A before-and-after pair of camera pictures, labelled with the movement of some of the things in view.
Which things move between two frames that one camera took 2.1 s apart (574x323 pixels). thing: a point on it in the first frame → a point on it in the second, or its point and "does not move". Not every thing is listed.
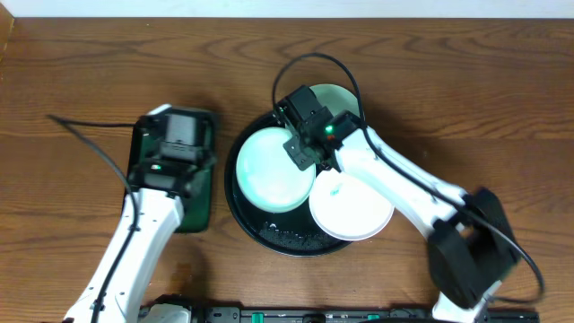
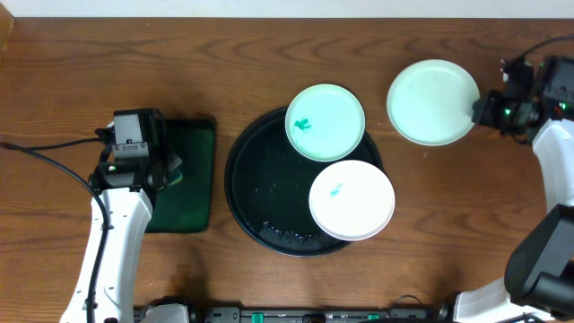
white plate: (348, 207) does not move
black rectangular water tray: (174, 150) does not move
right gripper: (301, 160) → (482, 109)
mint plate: (267, 176) → (430, 102)
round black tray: (291, 232) does not move
